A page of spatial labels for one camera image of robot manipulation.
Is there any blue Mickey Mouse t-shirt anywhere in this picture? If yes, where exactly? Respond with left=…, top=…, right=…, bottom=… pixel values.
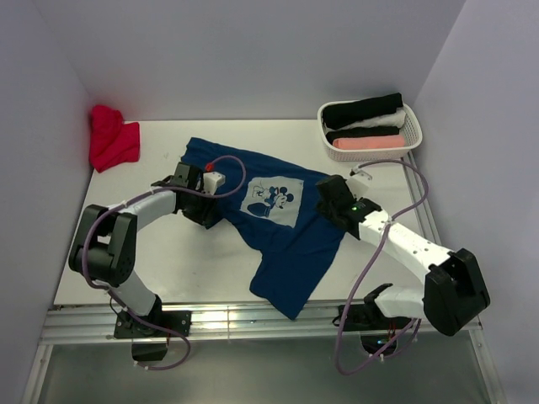
left=181, top=137, right=344, bottom=320

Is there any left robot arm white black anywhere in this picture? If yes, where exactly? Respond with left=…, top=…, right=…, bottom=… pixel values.
left=68, top=162, right=226, bottom=336

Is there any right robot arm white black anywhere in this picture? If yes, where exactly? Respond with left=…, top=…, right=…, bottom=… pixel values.
left=316, top=173, right=491, bottom=336

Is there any top black rolled shirt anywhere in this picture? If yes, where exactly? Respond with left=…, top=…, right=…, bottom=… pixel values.
left=322, top=93, right=403, bottom=130

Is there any black rolled shirt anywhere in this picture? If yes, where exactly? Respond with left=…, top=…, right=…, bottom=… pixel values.
left=325, top=126, right=400, bottom=144
left=322, top=93, right=403, bottom=130

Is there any lower black rolled shirt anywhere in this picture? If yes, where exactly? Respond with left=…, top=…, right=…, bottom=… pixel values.
left=325, top=126, right=400, bottom=144

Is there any pink rolled shirt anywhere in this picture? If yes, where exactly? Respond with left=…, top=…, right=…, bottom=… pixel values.
left=332, top=135, right=407, bottom=150

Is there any white rolled shirt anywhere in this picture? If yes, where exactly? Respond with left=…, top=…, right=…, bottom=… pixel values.
left=344, top=108, right=407, bottom=130

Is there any white plastic basket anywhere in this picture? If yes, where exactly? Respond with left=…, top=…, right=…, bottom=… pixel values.
left=317, top=100, right=423, bottom=162

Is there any red t-shirt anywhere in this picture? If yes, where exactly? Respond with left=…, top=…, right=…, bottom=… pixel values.
left=89, top=105, right=141, bottom=173

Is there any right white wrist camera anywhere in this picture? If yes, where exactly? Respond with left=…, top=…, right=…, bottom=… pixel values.
left=345, top=168, right=372, bottom=199

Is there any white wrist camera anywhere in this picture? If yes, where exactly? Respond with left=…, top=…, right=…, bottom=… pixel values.
left=203, top=172, right=226, bottom=195
left=345, top=168, right=372, bottom=199

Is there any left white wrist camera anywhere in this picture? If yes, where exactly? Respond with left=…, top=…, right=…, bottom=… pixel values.
left=203, top=172, right=226, bottom=195

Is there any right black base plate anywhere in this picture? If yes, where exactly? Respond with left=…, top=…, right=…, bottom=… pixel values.
left=343, top=303, right=411, bottom=332

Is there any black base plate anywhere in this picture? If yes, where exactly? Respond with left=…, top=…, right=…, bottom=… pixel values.
left=114, top=311, right=192, bottom=339
left=343, top=303, right=411, bottom=332

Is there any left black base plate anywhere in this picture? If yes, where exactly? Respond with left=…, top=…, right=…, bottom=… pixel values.
left=114, top=311, right=192, bottom=339

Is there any aluminium rail frame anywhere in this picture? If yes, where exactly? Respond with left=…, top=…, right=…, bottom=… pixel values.
left=20, top=151, right=506, bottom=404

